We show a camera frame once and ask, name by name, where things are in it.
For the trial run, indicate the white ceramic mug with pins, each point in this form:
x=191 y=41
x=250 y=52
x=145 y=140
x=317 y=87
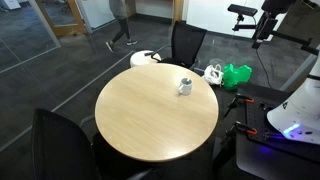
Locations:
x=185 y=90

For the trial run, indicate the green dry erase marker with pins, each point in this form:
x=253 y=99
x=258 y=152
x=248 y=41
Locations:
x=186 y=81

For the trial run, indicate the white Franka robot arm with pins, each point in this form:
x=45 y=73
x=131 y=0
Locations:
x=300 y=106

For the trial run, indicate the white round stool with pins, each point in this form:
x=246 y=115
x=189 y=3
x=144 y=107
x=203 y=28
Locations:
x=141 y=58

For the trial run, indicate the white plastic bag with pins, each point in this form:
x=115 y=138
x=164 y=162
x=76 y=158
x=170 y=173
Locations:
x=211 y=76

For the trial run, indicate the black mesh office chair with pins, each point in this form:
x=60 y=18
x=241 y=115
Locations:
x=186 y=41
x=60 y=146

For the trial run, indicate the green plastic bag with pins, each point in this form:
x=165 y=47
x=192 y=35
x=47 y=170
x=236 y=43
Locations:
x=235 y=76

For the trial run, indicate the walking person in grey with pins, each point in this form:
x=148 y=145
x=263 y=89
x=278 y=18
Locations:
x=120 y=13

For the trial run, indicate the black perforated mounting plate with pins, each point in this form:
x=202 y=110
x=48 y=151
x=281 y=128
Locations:
x=256 y=116

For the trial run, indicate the dark robot stand table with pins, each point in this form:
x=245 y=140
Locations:
x=266 y=163

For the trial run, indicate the grey stand pole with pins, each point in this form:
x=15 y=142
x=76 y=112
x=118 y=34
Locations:
x=298 y=71

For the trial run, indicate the grey panel board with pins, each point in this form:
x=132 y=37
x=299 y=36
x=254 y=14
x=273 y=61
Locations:
x=300 y=20

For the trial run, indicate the wooden post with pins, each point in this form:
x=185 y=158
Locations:
x=178 y=10

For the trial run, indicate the wooden door frame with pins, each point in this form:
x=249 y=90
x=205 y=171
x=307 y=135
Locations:
x=71 y=28

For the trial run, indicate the black stereo camera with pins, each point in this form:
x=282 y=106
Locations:
x=242 y=9

